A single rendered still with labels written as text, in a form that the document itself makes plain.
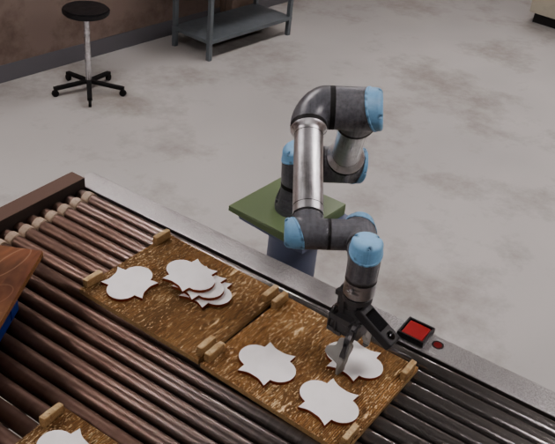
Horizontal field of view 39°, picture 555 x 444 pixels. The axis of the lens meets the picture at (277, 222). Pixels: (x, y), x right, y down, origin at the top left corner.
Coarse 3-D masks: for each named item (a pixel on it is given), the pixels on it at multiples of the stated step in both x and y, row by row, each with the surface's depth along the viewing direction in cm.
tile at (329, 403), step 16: (304, 384) 185; (320, 384) 185; (336, 384) 186; (304, 400) 181; (320, 400) 181; (336, 400) 181; (352, 400) 182; (320, 416) 177; (336, 416) 177; (352, 416) 178
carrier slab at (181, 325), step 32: (160, 256) 222; (192, 256) 224; (96, 288) 208; (160, 288) 211; (256, 288) 215; (128, 320) 200; (160, 320) 200; (192, 320) 201; (224, 320) 202; (192, 352) 191
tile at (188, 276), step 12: (168, 264) 215; (180, 264) 215; (192, 264) 216; (168, 276) 211; (180, 276) 211; (192, 276) 212; (204, 276) 212; (180, 288) 208; (192, 288) 207; (204, 288) 208
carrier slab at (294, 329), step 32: (256, 320) 204; (288, 320) 205; (320, 320) 206; (224, 352) 192; (288, 352) 195; (320, 352) 196; (384, 352) 198; (256, 384) 185; (288, 384) 186; (352, 384) 188; (384, 384) 189; (288, 416) 177
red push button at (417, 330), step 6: (408, 324) 209; (414, 324) 209; (420, 324) 209; (402, 330) 207; (408, 330) 207; (414, 330) 207; (420, 330) 207; (426, 330) 208; (414, 336) 205; (420, 336) 206
